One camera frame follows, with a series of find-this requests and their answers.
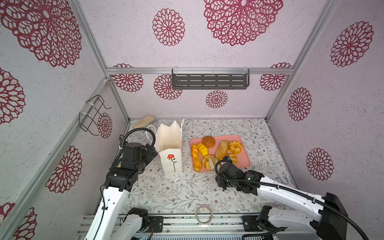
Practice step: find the brown round fake bun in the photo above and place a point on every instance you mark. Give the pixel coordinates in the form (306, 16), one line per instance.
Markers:
(209, 142)

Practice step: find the oval fake bread loaf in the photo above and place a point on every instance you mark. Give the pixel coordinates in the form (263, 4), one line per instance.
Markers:
(222, 150)

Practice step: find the round fake bread roll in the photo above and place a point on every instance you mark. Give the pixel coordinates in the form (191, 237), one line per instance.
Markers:
(233, 158)

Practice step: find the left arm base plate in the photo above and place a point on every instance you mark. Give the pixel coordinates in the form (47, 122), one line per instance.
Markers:
(152, 224)

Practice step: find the pink plastic tray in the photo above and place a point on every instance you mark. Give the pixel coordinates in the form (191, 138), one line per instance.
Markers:
(243, 158)

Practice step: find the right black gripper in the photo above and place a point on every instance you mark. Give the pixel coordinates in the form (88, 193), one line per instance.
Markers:
(219, 183)

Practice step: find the clear tape roll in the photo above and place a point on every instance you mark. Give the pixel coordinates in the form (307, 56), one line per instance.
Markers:
(204, 215)

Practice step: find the black wire wall rack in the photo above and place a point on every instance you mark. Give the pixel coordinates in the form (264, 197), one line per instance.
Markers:
(89, 118)

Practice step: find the ring shaped fake bread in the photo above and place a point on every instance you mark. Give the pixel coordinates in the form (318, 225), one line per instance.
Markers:
(235, 147)

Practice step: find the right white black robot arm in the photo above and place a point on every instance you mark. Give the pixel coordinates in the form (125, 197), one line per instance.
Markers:
(323, 215)

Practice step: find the white paper gift bag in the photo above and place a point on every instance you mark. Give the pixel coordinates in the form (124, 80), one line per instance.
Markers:
(168, 144)

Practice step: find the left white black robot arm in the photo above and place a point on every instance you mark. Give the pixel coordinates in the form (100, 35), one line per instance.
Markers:
(111, 203)

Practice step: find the grey slotted wall shelf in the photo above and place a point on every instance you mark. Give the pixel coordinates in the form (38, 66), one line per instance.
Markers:
(209, 81)

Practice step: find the long fake bread piece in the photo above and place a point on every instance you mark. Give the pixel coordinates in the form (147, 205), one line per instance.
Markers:
(196, 158)

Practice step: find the short twisted fake bread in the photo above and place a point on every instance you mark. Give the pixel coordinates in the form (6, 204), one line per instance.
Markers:
(203, 150)

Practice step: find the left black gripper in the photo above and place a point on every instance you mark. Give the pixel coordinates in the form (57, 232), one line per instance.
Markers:
(147, 156)

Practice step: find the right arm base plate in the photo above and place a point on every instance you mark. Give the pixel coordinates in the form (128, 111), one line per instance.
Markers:
(260, 223)

